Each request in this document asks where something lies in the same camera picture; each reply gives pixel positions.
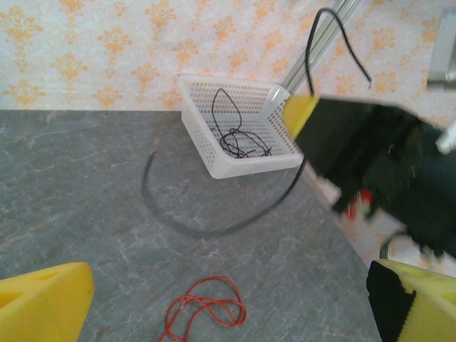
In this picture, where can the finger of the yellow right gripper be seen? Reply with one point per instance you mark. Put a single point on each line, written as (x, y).
(320, 128)

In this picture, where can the grey metal frame piece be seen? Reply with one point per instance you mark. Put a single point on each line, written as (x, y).
(443, 46)

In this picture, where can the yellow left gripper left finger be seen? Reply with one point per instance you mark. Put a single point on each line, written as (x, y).
(53, 313)

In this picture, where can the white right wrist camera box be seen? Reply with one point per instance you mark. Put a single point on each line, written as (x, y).
(449, 140)

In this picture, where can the white perforated plastic basket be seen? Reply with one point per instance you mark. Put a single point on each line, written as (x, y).
(249, 167)

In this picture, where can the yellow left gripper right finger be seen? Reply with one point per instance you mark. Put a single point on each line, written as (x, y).
(434, 313)

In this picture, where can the aluminium frame post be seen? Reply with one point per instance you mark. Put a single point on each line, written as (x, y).
(326, 35)

